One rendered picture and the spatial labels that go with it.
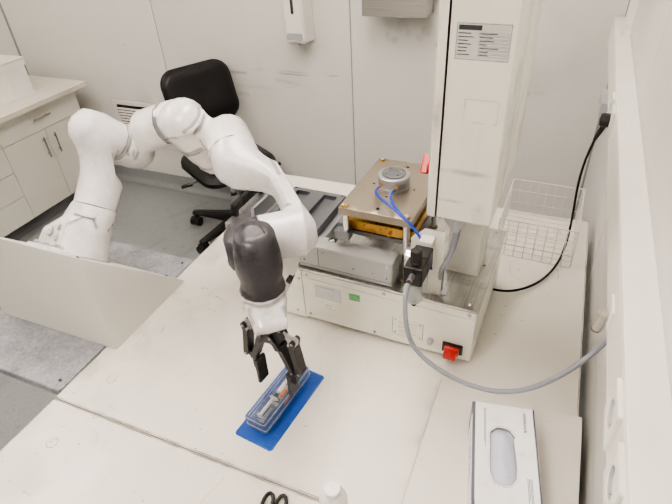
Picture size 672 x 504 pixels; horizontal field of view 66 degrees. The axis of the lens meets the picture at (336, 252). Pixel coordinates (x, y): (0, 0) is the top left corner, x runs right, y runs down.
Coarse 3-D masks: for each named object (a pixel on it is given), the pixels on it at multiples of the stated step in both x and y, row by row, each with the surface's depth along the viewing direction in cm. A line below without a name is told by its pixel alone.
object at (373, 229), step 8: (424, 208) 128; (424, 216) 127; (352, 224) 126; (360, 224) 125; (368, 224) 124; (376, 224) 123; (384, 224) 123; (416, 224) 122; (424, 224) 129; (360, 232) 127; (368, 232) 126; (376, 232) 124; (384, 232) 123; (392, 232) 122; (400, 232) 121; (392, 240) 124; (400, 240) 123
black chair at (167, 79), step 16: (192, 64) 278; (208, 64) 281; (224, 64) 286; (160, 80) 272; (176, 80) 273; (192, 80) 277; (208, 80) 282; (224, 80) 287; (176, 96) 274; (192, 96) 280; (208, 96) 284; (224, 96) 289; (208, 112) 286; (224, 112) 292; (256, 144) 299; (192, 176) 282; (208, 176) 271; (224, 224) 304; (208, 240) 296
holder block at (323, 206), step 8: (296, 192) 151; (304, 192) 151; (312, 192) 150; (320, 192) 150; (328, 192) 150; (304, 200) 147; (312, 200) 146; (320, 200) 147; (328, 200) 149; (336, 200) 146; (272, 208) 144; (312, 208) 143; (320, 208) 146; (328, 208) 142; (336, 208) 143; (312, 216) 142; (320, 216) 142; (328, 216) 139; (320, 224) 136; (320, 232) 137
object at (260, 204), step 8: (256, 200) 153; (264, 200) 146; (272, 200) 150; (240, 208) 150; (248, 208) 150; (256, 208) 143; (264, 208) 147; (232, 216) 146; (240, 216) 146; (248, 216) 146; (336, 216) 144; (328, 224) 141; (336, 224) 141; (328, 232) 137
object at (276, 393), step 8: (280, 376) 121; (272, 384) 120; (280, 384) 120; (264, 392) 118; (272, 392) 118; (280, 392) 118; (288, 392) 118; (264, 400) 116; (272, 400) 116; (280, 400) 116; (256, 408) 115; (264, 408) 114; (272, 408) 114; (248, 416) 113; (256, 416) 113; (264, 416) 113; (264, 424) 111
